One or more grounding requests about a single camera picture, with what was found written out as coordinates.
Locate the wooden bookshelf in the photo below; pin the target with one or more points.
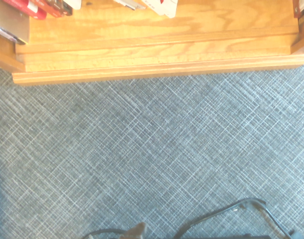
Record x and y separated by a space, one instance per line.
151 42

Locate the small brown object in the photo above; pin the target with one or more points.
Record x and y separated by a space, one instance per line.
137 230

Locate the white book red print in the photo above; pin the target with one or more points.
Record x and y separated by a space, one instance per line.
164 7

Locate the gray white thin book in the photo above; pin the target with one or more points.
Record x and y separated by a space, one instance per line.
129 3

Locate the white slim book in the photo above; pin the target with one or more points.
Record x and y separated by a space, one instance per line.
73 3

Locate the tan cover large book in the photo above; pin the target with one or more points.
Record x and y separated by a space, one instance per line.
12 23

